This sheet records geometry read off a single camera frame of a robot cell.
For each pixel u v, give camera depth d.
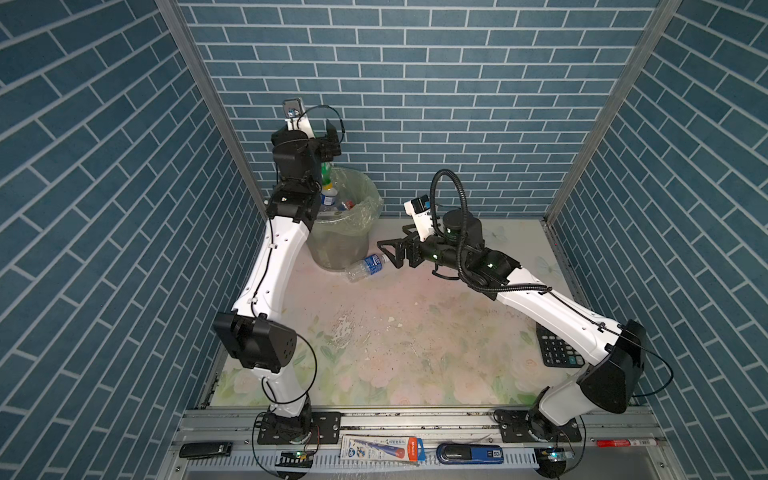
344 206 1.02
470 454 0.66
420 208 0.59
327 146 0.63
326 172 0.74
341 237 0.91
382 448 0.70
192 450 0.68
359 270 1.01
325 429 0.74
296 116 0.54
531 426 0.67
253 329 0.43
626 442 0.71
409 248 0.61
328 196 0.99
